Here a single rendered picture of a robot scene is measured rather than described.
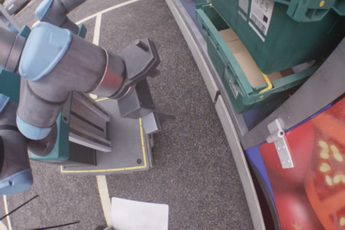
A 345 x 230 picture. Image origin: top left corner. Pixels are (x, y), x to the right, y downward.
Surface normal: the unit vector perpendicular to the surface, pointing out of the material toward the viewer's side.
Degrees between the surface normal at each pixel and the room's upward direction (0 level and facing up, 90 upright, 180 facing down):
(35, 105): 59
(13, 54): 83
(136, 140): 0
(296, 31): 93
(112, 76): 79
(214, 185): 0
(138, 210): 0
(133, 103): 25
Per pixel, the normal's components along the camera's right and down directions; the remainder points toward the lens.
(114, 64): 0.89, -0.17
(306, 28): 0.26, 0.89
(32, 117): 0.27, 0.56
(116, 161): -0.11, -0.42
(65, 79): 0.55, 0.72
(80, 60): 0.87, 0.18
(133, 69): -0.45, -0.15
